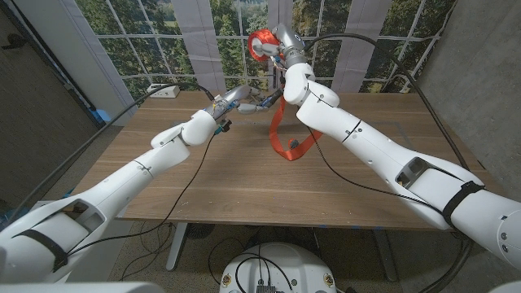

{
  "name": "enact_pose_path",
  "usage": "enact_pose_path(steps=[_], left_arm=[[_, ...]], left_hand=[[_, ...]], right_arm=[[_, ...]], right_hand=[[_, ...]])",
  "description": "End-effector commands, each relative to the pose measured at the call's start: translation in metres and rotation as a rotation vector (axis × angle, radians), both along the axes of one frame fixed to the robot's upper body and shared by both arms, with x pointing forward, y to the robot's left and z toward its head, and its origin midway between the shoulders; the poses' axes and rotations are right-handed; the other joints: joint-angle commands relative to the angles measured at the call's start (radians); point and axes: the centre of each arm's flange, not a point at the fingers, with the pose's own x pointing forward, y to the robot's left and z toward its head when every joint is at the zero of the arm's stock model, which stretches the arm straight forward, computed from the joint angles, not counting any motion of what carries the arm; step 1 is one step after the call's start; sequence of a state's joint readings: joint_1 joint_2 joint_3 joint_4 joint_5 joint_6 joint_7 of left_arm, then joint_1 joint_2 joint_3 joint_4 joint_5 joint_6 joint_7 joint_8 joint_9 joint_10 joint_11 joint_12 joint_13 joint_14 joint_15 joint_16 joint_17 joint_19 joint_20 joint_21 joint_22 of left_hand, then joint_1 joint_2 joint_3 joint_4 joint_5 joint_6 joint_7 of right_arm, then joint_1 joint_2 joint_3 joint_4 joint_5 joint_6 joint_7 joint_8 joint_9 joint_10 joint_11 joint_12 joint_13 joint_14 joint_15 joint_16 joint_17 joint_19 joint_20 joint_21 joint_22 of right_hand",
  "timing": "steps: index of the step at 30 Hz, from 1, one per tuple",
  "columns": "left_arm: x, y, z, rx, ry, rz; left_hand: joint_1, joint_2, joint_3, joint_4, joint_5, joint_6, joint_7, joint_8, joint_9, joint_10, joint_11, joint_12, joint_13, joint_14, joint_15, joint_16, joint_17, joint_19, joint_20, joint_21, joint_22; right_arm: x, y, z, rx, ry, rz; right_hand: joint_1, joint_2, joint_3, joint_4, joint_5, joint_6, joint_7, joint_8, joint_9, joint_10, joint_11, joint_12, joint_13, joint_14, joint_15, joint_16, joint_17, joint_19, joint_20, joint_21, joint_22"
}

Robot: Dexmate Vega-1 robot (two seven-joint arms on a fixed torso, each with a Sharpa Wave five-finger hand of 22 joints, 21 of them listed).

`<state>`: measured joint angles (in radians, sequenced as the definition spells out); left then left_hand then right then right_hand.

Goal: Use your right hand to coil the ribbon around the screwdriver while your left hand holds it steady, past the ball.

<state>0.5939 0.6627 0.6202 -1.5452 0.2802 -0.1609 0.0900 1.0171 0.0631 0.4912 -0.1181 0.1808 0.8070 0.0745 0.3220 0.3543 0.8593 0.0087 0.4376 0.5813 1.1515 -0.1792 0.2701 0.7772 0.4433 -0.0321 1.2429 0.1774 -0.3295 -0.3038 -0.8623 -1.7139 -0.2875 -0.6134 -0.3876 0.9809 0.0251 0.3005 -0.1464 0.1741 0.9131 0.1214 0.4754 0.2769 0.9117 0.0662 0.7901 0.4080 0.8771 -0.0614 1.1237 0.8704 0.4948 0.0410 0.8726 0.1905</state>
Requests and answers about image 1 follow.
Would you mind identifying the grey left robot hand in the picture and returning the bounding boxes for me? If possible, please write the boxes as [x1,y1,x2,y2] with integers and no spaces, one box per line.
[212,84,272,120]

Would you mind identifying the white power strip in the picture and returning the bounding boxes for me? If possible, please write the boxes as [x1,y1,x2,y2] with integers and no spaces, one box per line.
[146,83,181,99]

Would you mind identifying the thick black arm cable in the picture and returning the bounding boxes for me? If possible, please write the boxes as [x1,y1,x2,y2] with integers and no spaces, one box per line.
[7,81,216,221]
[303,32,475,293]

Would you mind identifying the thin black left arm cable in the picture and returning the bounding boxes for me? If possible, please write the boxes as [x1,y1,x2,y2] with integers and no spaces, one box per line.
[66,133,217,257]

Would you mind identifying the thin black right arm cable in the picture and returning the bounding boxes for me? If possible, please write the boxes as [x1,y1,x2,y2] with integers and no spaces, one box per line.
[304,125,445,216]

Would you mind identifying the black ribbed round object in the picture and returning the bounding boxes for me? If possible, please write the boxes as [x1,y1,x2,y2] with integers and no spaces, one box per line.
[186,222,216,240]

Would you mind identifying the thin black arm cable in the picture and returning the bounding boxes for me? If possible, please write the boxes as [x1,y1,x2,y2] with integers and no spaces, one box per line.
[304,125,445,216]
[66,133,217,257]

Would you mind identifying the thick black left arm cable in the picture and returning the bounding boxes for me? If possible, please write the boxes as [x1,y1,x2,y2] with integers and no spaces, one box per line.
[7,81,216,221]

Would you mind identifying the white table leg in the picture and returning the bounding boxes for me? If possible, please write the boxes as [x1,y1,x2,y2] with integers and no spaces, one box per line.
[373,229,399,282]
[165,222,189,272]

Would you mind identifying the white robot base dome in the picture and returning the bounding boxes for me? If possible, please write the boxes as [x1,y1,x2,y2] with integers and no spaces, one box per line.
[218,242,338,293]

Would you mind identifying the black diagonal wall rail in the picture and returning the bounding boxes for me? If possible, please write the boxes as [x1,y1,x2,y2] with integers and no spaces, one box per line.
[3,0,101,121]

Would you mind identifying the black cable on robot base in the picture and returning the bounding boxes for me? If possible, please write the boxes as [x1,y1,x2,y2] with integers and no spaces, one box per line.
[239,243,295,293]

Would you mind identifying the orange satin ribbon roll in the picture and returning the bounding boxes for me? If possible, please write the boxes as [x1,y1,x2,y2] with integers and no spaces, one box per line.
[247,28,325,162]

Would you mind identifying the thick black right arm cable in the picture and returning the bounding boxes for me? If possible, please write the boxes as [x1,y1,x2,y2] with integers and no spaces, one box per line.
[303,32,475,293]

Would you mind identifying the printed window forest backdrop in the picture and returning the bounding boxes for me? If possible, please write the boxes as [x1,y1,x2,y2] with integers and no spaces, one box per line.
[75,0,458,107]

